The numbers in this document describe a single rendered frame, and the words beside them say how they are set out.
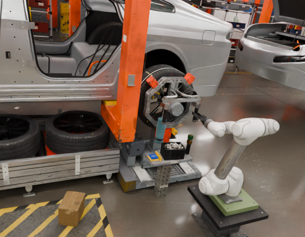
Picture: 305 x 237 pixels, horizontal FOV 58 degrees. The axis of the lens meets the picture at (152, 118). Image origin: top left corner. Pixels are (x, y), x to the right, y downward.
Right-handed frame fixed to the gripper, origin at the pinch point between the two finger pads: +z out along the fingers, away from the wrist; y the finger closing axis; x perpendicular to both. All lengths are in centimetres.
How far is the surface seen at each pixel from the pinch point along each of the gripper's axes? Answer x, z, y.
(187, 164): -75, 20, 18
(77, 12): 56, 285, -62
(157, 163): -38, -19, -45
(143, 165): -70, 23, -37
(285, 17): 93, 209, 323
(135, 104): 8, 11, -60
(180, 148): -27.5, -15.4, -20.4
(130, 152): -54, 28, -52
